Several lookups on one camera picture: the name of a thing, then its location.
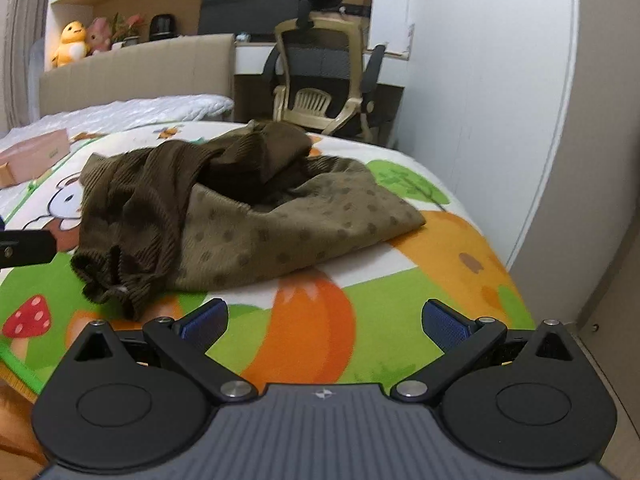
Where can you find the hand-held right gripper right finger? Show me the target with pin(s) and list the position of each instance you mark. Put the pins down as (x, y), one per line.
(446, 326)

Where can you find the olive dotted garment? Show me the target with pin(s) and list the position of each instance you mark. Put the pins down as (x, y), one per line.
(300, 230)

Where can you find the beige mesh office chair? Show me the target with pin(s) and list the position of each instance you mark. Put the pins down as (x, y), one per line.
(320, 55)

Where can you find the potted plant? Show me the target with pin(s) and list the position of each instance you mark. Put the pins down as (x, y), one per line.
(127, 27)

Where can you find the yellow duck plush toy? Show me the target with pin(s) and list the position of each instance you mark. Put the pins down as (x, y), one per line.
(72, 40)

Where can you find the grey curtain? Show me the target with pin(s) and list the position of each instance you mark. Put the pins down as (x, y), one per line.
(22, 50)

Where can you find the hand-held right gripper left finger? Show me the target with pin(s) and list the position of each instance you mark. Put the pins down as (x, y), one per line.
(204, 324)

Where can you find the dark brown ribbed garment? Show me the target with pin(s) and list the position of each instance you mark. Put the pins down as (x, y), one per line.
(140, 185)

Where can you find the white desk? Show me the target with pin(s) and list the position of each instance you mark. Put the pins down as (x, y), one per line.
(250, 57)

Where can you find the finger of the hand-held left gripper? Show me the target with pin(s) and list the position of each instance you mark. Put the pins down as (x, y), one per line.
(25, 247)

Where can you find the black monitor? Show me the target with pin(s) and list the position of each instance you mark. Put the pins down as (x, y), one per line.
(240, 7)

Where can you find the pink plush toy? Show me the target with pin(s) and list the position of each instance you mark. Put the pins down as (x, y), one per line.
(99, 35)

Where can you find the white quilted bedspread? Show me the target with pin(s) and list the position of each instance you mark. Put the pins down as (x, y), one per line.
(125, 110)

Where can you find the white wardrobe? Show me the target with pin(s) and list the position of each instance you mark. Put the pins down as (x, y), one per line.
(490, 85)

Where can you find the beige upholstered headboard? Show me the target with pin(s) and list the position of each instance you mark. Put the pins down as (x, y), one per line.
(150, 70)

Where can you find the white desktop cabinet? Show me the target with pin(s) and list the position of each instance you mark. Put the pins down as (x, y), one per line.
(392, 20)

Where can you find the cartoon printed blanket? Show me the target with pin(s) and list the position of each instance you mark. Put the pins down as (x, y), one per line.
(320, 320)

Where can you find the pink box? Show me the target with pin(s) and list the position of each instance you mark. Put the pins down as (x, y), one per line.
(35, 152)

